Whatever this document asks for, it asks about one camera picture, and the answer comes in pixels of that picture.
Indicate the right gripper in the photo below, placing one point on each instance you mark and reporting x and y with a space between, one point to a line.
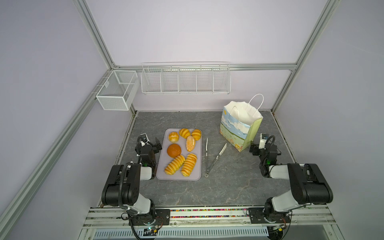
254 149

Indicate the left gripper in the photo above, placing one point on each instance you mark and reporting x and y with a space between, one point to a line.
158 146

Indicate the round brown bun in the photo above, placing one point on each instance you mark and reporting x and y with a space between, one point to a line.
174 150

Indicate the round sesame bun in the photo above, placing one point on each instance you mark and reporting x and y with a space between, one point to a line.
173 137

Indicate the ridged spiral bread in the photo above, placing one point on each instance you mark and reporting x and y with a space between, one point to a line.
174 165

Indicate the yellow twisted bread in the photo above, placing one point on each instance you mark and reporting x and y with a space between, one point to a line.
196 134
184 133

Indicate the floral paper bag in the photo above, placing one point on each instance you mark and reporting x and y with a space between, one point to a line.
240 122

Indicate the oval sesame bread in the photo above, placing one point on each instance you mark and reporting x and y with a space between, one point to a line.
190 143

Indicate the long golden pastry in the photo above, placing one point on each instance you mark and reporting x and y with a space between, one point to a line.
189 165

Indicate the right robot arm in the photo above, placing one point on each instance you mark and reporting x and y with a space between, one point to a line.
308 185

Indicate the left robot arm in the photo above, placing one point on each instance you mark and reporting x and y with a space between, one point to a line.
122 188

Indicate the lavender tray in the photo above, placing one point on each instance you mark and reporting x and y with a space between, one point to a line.
164 159

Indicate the white mesh box basket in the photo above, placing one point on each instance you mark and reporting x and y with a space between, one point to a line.
118 91

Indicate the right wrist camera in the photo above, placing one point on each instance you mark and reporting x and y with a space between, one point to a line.
263 139

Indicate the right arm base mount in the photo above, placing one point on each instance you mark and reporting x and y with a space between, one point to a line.
258 215

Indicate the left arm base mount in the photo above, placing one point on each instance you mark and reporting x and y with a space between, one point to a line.
159 217

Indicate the white wire basket rack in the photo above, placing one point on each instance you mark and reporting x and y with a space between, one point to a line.
186 78

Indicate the aluminium front rail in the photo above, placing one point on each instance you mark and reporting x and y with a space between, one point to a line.
211 217

